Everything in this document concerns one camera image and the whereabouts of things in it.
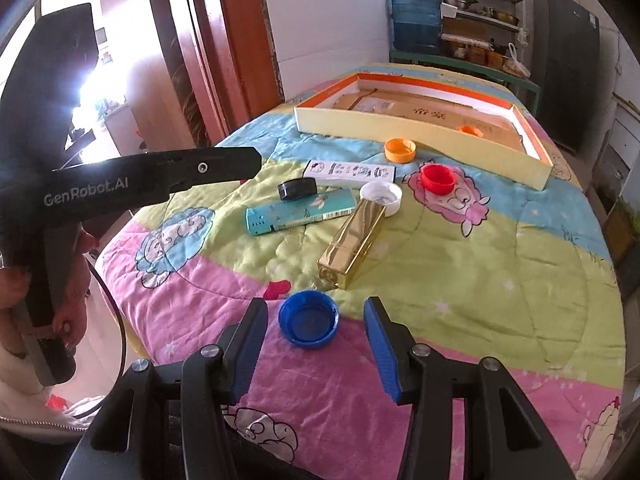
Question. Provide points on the white patterned box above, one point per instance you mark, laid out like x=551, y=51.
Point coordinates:
x=350, y=172

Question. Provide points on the white bottle cap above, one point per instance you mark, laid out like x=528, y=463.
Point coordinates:
x=382, y=195

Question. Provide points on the food container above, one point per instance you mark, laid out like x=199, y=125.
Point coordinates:
x=496, y=59
x=454, y=47
x=476, y=54

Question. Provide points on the orange rimmed cardboard tray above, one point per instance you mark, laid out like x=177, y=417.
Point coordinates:
x=350, y=125

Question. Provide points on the blue bottle cap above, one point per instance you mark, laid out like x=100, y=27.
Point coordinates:
x=308, y=320

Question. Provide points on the metal pot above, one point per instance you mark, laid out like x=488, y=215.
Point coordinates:
x=462, y=4

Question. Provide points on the orange bottle cap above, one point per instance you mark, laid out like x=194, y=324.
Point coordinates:
x=471, y=131
x=400, y=150

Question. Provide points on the blue water jug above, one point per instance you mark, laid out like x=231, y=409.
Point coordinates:
x=415, y=20

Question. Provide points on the grey cabinet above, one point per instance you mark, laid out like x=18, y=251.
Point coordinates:
x=622, y=135

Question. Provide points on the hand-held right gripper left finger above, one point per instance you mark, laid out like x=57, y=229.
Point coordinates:
x=248, y=355

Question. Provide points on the white jacket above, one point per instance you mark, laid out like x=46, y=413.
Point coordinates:
x=30, y=400

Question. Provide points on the metal bowl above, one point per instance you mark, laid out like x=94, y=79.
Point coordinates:
x=500, y=19

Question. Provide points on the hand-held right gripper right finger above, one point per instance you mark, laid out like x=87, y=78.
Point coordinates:
x=382, y=355

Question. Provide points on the wooden crate with plants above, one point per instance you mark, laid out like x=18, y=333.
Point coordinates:
x=625, y=230

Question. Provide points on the red wooden door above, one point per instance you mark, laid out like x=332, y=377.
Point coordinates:
x=225, y=35

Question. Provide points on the shiny gold box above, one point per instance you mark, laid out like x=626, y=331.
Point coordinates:
x=352, y=242

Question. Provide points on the red bottle cap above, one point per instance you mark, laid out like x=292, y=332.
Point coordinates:
x=438, y=179

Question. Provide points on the black bottle cap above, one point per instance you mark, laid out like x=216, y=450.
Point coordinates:
x=297, y=189

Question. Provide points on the person's left hand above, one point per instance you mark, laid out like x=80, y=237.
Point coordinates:
x=75, y=280

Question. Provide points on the white plastic bag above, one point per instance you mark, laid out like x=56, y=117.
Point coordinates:
x=516, y=62

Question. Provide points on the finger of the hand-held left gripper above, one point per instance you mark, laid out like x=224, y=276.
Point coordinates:
x=220, y=165

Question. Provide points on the teal flower print box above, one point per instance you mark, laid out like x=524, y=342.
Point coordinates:
x=300, y=212

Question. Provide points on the colourful cartoon sheep blanket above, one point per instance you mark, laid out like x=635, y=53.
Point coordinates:
x=500, y=270

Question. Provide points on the dark grey refrigerator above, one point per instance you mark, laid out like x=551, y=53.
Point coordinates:
x=565, y=65

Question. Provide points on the brown cardboard box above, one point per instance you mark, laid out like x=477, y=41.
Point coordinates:
x=462, y=29

